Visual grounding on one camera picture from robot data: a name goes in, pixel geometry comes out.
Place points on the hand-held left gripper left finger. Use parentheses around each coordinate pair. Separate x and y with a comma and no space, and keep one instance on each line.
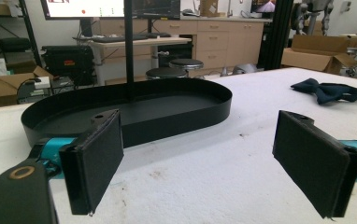
(97,161)

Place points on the black aluminium frame post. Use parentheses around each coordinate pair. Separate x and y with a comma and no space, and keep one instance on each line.
(276,34)

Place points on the dark computer monitor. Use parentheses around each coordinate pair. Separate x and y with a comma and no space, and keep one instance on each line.
(156,8)

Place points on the dark blue bow tie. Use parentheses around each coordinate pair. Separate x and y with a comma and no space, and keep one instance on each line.
(327,90)

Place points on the round black stool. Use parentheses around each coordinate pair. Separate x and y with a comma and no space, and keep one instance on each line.
(166,73)
(186,64)

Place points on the black oval tray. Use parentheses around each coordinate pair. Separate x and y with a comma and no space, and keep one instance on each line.
(154,107)

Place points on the wooden cabinet with drawers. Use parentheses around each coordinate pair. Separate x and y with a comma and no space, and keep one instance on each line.
(217,43)

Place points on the black keyboard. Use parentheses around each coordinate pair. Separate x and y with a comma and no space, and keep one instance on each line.
(117,38)

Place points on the white computer monitor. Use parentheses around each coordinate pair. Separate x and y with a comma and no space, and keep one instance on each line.
(84,8)

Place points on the open cardboard box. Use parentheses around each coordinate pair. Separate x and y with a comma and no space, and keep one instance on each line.
(2,85)
(320,53)

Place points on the cardboard box on counter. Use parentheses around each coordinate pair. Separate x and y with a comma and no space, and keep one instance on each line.
(209,7)

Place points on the black metal stand pole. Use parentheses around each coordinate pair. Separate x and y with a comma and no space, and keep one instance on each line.
(129,46)

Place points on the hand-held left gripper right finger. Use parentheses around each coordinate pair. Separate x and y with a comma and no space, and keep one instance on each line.
(313,161)

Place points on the grey robot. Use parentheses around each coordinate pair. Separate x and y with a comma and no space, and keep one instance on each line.
(313,14)

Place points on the black equipment case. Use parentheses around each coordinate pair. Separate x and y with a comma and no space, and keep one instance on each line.
(68,63)

